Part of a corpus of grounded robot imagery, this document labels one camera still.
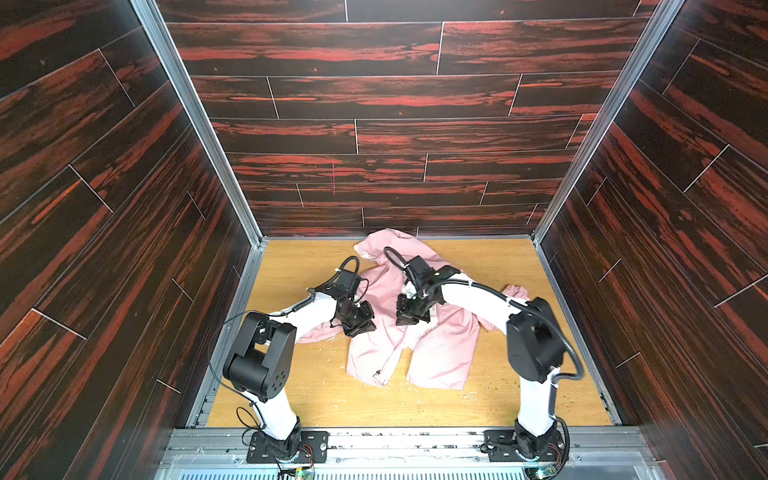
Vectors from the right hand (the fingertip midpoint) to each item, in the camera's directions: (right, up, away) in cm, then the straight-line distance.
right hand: (398, 320), depth 89 cm
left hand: (-6, -2, +1) cm, 6 cm away
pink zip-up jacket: (+12, -9, -1) cm, 15 cm away
